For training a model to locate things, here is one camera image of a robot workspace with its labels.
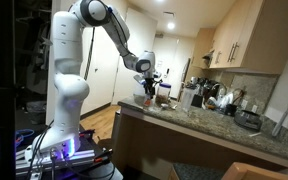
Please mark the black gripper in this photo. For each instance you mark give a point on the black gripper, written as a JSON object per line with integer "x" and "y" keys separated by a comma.
{"x": 149, "y": 83}

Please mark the white bottle with red end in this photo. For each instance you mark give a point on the white bottle with red end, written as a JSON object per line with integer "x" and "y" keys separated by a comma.
{"x": 147, "y": 102}

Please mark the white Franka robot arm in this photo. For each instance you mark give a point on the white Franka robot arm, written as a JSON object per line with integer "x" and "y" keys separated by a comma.
{"x": 67, "y": 90}

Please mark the metal robot base platform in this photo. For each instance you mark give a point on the metal robot base platform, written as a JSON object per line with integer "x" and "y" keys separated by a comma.
{"x": 84, "y": 156}

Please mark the clear container with blue lid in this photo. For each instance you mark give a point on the clear container with blue lid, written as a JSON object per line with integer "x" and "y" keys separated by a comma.
{"x": 164, "y": 93}

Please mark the small metal dish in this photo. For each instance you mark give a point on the small metal dish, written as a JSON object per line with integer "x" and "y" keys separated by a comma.
{"x": 165, "y": 106}

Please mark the clear plastic pitcher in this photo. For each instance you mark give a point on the clear plastic pitcher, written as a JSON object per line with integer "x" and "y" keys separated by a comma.
{"x": 187, "y": 98}

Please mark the white closet door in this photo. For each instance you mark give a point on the white closet door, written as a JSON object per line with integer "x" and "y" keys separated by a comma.
{"x": 100, "y": 73}

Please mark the wooden kitchen island body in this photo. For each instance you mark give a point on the wooden kitchen island body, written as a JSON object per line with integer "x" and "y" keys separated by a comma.
{"x": 157, "y": 143}

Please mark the black coffee maker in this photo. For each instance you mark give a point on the black coffee maker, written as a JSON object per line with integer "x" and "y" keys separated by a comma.
{"x": 200, "y": 95}

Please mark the white room door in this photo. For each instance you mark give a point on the white room door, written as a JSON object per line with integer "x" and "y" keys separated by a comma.
{"x": 140, "y": 36}

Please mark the range hood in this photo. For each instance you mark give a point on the range hood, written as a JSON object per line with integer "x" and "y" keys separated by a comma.
{"x": 208, "y": 55}

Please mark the round ceiling light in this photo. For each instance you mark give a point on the round ceiling light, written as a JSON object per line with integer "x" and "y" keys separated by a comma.
{"x": 171, "y": 25}

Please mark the white dishes by sink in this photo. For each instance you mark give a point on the white dishes by sink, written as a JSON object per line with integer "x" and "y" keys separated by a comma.
{"x": 226, "y": 99}

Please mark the ceiling air vent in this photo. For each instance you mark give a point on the ceiling air vent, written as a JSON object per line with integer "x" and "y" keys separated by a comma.
{"x": 169, "y": 14}

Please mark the black mug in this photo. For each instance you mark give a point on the black mug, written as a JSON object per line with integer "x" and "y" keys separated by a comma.
{"x": 230, "y": 110}

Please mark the black toaster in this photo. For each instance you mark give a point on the black toaster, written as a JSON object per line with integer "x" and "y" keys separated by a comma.
{"x": 248, "y": 120}

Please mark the grey trash bin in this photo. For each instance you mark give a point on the grey trash bin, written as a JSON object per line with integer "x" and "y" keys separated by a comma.
{"x": 35, "y": 111}

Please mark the white stick on counter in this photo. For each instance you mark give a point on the white stick on counter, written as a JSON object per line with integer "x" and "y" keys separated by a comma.
{"x": 254, "y": 134}

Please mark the wooden chair back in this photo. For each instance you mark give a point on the wooden chair back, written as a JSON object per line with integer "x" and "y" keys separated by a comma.
{"x": 250, "y": 171}

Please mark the black vertical pole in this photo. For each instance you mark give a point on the black vertical pole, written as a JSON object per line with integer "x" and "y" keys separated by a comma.
{"x": 4, "y": 100}

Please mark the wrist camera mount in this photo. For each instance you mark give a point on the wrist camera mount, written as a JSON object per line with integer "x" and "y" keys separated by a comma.
{"x": 139, "y": 78}

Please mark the small wooden wall cabinet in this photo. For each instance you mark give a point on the small wooden wall cabinet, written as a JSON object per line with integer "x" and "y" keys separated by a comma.
{"x": 202, "y": 46}

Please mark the white wall outlet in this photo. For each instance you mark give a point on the white wall outlet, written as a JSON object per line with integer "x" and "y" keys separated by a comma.
{"x": 244, "y": 103}
{"x": 254, "y": 108}

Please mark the large wooden wall cabinet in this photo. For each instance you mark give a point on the large wooden wall cabinet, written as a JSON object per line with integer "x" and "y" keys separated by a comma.
{"x": 264, "y": 36}

